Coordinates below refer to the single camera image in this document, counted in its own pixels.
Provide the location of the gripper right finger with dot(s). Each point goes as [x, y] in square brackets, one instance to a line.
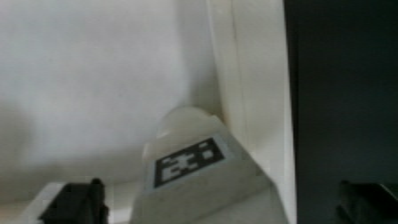
[368, 203]

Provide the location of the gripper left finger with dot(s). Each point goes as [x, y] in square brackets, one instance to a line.
[79, 207]

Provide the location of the white leg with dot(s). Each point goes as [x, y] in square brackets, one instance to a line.
[201, 173]

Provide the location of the white square tabletop part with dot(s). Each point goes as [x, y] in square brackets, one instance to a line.
[109, 60]

